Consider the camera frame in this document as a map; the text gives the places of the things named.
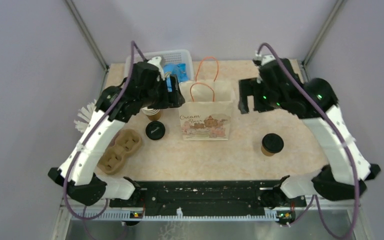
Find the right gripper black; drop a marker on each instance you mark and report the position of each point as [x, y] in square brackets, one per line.
[250, 87]

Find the black cup lid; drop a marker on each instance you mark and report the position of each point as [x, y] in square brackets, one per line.
[273, 142]

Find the brown pulp cup carrier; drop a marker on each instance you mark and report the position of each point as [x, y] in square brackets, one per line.
[125, 143]

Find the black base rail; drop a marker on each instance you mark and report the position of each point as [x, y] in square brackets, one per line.
[207, 198]

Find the brown paper coffee cup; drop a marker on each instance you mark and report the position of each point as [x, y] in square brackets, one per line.
[266, 152]

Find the black lid stack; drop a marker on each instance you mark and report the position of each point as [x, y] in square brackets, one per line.
[155, 130]

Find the beige paper bag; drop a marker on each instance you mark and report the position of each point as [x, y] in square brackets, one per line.
[207, 112]

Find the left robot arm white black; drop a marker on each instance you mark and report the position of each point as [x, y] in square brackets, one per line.
[114, 108]

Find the white wrapped straws bundle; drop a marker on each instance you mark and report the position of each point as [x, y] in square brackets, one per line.
[85, 115]

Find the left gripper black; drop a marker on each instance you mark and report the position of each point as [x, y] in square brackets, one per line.
[170, 99]

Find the white plastic basket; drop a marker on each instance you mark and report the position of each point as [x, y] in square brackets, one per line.
[178, 56]

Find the stack of paper cups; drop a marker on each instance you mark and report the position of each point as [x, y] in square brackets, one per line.
[152, 114]

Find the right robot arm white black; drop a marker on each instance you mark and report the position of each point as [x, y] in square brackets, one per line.
[316, 105]

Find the blue cloth toy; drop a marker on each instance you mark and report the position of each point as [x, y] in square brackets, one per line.
[175, 69]

